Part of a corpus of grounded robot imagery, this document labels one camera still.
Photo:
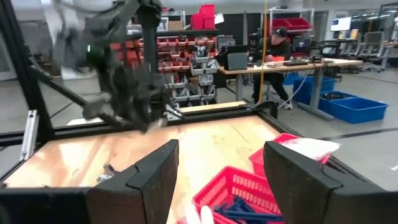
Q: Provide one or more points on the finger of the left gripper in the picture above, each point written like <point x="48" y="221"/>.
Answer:
<point x="99" y="109"/>
<point x="146" y="126"/>

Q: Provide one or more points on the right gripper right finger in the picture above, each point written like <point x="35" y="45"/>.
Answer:
<point x="298" y="186"/>

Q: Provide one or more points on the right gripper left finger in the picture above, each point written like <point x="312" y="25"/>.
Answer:
<point x="155" y="186"/>

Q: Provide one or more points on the bagged white cotton pads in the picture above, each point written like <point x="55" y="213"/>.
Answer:
<point x="311" y="147"/>

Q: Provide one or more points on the silver metal nail clipper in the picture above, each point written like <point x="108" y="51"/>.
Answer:
<point x="107" y="174"/>

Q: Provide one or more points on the blue clips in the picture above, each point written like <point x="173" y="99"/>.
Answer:
<point x="237" y="205"/>
<point x="252" y="215"/>

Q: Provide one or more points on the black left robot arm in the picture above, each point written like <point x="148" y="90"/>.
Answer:
<point x="146" y="18"/>

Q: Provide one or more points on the shelf rack with parts bins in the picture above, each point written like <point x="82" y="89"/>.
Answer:
<point x="186" y="62"/>

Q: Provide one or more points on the silver aluminium extrusion piece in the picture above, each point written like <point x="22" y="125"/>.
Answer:
<point x="29" y="133"/>

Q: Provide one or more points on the brown cardboard box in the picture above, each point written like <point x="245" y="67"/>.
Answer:
<point x="175" y="25"/>

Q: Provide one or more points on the blue plastic storage bin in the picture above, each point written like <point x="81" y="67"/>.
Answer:
<point x="335" y="96"/>
<point x="357" y="109"/>
<point x="311" y="85"/>

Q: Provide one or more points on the stacked red bins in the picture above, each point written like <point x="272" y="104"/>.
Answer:
<point x="203" y="17"/>

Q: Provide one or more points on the grey laptop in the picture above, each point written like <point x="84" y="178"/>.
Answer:
<point x="237" y="59"/>

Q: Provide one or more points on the wooden top office desk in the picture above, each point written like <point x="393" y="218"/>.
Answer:
<point x="295" y="66"/>

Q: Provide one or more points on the person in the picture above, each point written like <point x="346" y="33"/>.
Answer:
<point x="276" y="62"/>

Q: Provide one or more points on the grey office chair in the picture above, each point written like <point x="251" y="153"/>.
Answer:
<point x="373" y="46"/>

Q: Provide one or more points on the metal rack with red bins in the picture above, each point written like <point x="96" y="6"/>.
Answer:
<point x="292" y="23"/>

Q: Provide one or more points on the white lit monitor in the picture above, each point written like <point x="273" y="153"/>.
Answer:
<point x="340" y="24"/>

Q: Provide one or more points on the black aluminium table frame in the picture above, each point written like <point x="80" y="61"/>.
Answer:
<point x="28" y="77"/>

